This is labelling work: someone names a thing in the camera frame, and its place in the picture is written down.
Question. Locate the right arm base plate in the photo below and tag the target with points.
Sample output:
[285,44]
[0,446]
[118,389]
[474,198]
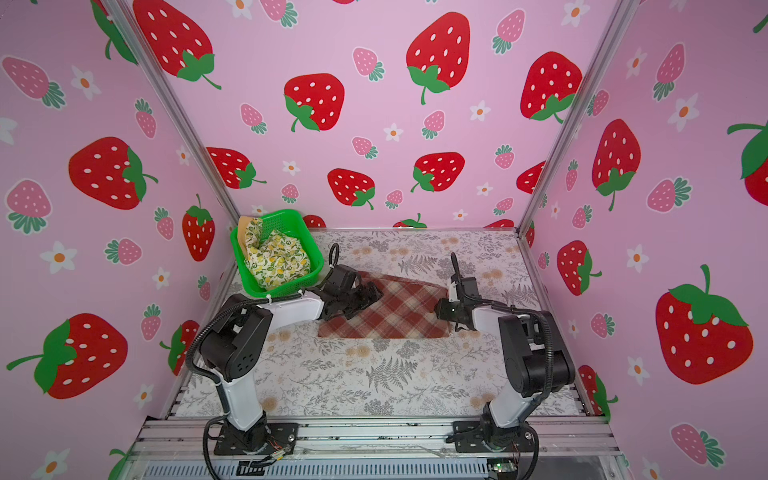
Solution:
[479,436]

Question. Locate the right aluminium corner post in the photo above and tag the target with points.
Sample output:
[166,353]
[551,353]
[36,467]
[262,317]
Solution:
[606,48]

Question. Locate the aluminium mounting rail frame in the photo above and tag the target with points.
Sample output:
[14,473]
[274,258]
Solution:
[377,448]

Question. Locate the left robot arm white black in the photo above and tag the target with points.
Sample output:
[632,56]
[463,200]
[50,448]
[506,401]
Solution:
[228,348]

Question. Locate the yellow lemon print skirt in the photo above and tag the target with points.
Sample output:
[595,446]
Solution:
[275,261]

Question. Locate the aluminium corner post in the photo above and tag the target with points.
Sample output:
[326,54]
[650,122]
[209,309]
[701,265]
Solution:
[606,48]
[125,22]

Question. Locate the tan cloth in basket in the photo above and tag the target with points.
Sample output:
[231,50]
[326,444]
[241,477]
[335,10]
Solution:
[241,231]

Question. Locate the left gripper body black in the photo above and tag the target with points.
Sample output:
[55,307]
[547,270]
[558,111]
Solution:
[350,302]

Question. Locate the green circuit board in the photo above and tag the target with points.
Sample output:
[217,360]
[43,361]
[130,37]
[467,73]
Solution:
[502,469]

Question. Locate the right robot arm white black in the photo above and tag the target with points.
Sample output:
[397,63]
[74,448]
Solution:
[535,360]

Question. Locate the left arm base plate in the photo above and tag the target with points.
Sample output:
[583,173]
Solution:
[261,440]

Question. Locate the green plastic basket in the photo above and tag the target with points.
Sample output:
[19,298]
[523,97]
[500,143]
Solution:
[291,223]

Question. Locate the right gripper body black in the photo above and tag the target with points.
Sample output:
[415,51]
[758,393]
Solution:
[450,310]

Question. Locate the left aluminium corner post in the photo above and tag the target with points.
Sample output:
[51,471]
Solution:
[125,22]

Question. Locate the red plaid skirt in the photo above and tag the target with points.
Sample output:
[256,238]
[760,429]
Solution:
[406,310]

